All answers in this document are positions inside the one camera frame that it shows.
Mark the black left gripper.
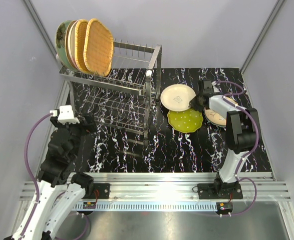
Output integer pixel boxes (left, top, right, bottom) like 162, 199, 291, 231
51, 113, 97, 160

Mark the yellow green plate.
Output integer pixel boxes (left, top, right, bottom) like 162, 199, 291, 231
167, 108, 203, 134

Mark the peach bird plate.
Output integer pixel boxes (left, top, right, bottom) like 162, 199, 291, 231
204, 97, 238, 127
65, 20, 76, 71

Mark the cream round plate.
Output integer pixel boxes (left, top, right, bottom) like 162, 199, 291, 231
160, 84, 196, 112

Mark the cream and pink plate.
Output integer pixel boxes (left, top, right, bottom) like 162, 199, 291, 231
67, 20, 78, 70

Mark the mint green flower plate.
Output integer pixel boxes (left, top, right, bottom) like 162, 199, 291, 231
55, 20, 72, 69

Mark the wooden plate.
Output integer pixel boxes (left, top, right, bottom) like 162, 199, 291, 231
75, 19, 89, 74

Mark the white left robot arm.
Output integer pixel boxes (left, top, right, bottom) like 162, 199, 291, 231
8, 113, 97, 240

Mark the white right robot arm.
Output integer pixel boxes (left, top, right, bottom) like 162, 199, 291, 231
189, 79, 261, 200

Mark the stainless steel dish rack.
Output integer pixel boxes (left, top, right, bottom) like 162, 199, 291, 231
60, 41, 162, 146

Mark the black marble pattern mat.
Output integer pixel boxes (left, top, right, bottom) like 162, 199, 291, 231
75, 68, 272, 173

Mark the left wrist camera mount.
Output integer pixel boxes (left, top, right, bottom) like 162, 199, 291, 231
49, 105, 80, 125

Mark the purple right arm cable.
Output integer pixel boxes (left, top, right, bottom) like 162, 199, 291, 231
194, 80, 260, 217

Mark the aluminium mounting rail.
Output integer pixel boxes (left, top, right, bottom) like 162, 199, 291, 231
19, 172, 294, 212

